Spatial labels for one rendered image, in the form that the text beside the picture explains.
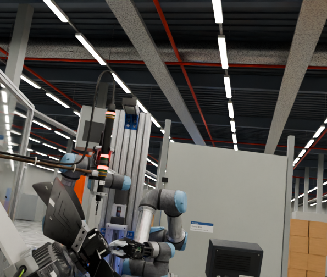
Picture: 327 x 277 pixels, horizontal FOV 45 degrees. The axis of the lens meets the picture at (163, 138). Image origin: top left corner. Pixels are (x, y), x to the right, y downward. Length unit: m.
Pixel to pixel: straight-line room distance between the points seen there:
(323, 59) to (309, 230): 4.03
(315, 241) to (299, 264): 0.63
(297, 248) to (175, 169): 6.45
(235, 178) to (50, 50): 8.77
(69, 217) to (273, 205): 2.54
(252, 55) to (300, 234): 4.40
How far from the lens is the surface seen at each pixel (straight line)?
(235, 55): 10.22
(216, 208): 3.59
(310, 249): 9.70
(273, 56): 10.22
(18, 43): 9.17
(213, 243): 2.07
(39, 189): 1.72
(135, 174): 2.69
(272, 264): 3.74
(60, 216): 1.42
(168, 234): 2.44
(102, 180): 1.71
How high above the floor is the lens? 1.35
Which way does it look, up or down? 11 degrees up
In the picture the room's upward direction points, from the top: 7 degrees clockwise
